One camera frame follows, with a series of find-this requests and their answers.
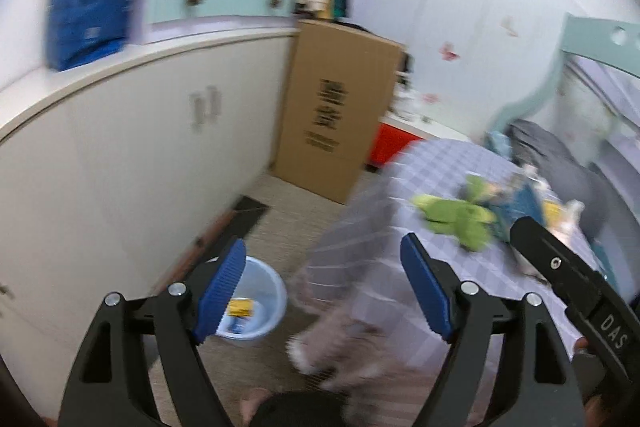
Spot green plastic wrapper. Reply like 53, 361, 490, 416
411, 173, 498, 253

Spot light blue trash bin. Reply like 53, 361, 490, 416
216, 257, 288, 345

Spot right hand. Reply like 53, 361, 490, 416
572, 336, 616, 413

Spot grey folded blanket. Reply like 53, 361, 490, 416
506, 119, 610, 242

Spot purple checked tablecloth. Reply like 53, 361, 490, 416
286, 139, 579, 426

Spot white low cabinet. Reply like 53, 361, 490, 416
1, 28, 294, 417

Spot teal bed headboard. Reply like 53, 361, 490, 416
484, 14, 639, 150

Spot red storage box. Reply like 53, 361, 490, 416
366, 114, 471, 169

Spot tall cardboard box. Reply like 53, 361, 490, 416
272, 20, 405, 204

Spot blue shopping bag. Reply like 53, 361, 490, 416
44, 0, 132, 72

